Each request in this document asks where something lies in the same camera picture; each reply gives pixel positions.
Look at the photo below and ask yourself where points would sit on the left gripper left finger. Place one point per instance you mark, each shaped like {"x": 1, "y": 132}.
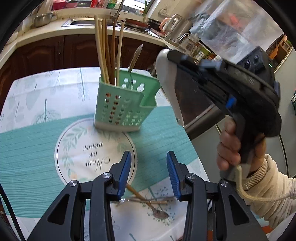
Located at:
{"x": 64, "y": 219}

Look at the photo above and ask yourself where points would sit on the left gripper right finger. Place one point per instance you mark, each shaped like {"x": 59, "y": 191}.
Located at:
{"x": 232, "y": 218}

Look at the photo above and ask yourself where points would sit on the bamboo chopstick red tip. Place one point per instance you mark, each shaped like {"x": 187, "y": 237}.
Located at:
{"x": 98, "y": 45}

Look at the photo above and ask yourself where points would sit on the bamboo chopstick striped tip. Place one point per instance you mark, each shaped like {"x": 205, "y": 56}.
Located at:
{"x": 102, "y": 41}

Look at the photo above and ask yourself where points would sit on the white sleeved right forearm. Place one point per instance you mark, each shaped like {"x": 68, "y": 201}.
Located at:
{"x": 268, "y": 182}

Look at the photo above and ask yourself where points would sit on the white kitchen countertop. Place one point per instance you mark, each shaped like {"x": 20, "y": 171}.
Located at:
{"x": 54, "y": 29}

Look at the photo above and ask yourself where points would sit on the kitchen sink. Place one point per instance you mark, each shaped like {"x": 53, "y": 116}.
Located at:
{"x": 79, "y": 22}

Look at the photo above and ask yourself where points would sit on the right hand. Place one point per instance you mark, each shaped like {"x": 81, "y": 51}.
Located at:
{"x": 229, "y": 146}

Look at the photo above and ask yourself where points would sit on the built-in oven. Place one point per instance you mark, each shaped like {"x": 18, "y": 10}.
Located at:
{"x": 193, "y": 110}

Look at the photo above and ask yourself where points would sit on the small metal spoon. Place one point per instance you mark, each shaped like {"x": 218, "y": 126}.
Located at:
{"x": 159, "y": 213}

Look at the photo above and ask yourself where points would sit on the teal floral tablecloth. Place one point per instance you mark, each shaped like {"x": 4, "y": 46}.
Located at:
{"x": 48, "y": 138}

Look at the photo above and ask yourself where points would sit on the white electric kettle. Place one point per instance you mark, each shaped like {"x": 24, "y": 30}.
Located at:
{"x": 168, "y": 24}

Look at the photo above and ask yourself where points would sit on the green plastic utensil holder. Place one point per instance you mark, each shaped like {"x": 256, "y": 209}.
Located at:
{"x": 124, "y": 108}

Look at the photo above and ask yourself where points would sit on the metal table knife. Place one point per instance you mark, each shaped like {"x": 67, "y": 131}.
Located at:
{"x": 132, "y": 64}

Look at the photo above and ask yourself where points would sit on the red frying pan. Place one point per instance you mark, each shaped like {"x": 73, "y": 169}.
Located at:
{"x": 136, "y": 24}

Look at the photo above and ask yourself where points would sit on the pale bamboo chopstick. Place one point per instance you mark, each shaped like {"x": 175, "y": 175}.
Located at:
{"x": 119, "y": 52}

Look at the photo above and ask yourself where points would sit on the dark brown chopstick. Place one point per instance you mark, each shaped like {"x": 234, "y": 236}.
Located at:
{"x": 113, "y": 54}

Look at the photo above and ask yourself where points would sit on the metal faucet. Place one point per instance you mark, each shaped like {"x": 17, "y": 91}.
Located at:
{"x": 116, "y": 15}

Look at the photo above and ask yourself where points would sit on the light bamboo chopstick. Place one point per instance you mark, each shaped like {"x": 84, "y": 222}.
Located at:
{"x": 107, "y": 53}

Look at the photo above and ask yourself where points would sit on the steel pot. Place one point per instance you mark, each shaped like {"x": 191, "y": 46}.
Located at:
{"x": 44, "y": 19}

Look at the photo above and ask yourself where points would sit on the wooden handled utensil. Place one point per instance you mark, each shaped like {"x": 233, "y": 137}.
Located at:
{"x": 139, "y": 196}

